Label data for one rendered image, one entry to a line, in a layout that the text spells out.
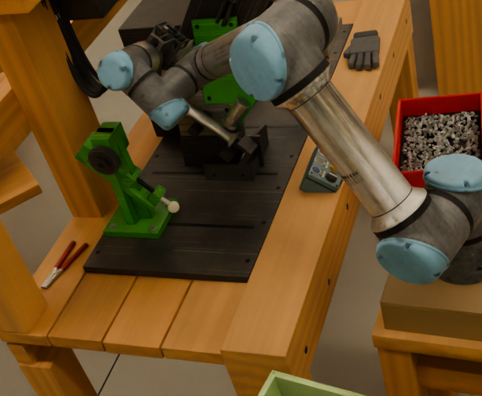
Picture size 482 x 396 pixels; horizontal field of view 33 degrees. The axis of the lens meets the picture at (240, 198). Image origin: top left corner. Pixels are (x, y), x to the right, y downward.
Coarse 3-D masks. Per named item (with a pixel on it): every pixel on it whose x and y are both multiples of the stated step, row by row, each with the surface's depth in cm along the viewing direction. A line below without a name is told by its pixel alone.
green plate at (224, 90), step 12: (192, 24) 191; (204, 24) 190; (216, 24) 189; (228, 24) 188; (204, 36) 191; (216, 36) 190; (216, 84) 196; (228, 84) 195; (204, 96) 198; (216, 96) 197; (228, 96) 196
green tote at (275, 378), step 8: (272, 376) 143; (280, 376) 143; (288, 376) 142; (296, 376) 142; (264, 384) 142; (272, 384) 143; (280, 384) 144; (288, 384) 143; (296, 384) 141; (304, 384) 140; (312, 384) 140; (320, 384) 139; (264, 392) 141; (272, 392) 143; (280, 392) 146; (288, 392) 144; (296, 392) 143; (304, 392) 142; (312, 392) 141; (320, 392) 139; (328, 392) 138; (336, 392) 137; (344, 392) 137; (352, 392) 136
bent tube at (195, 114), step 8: (192, 48) 191; (192, 112) 197; (200, 112) 197; (200, 120) 197; (208, 120) 197; (208, 128) 197; (216, 128) 196; (224, 128) 197; (224, 136) 196; (232, 136) 196
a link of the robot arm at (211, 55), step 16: (320, 0) 134; (336, 16) 136; (240, 32) 153; (208, 48) 162; (224, 48) 157; (176, 64) 168; (192, 64) 167; (208, 64) 163; (224, 64) 160; (208, 80) 168
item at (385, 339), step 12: (372, 336) 160; (384, 336) 158; (396, 336) 158; (408, 336) 157; (420, 336) 156; (432, 336) 155; (384, 348) 161; (396, 348) 159; (408, 348) 158; (420, 348) 157; (432, 348) 155; (444, 348) 154; (456, 348) 153; (468, 348) 152; (480, 348) 151; (468, 360) 154; (480, 360) 152
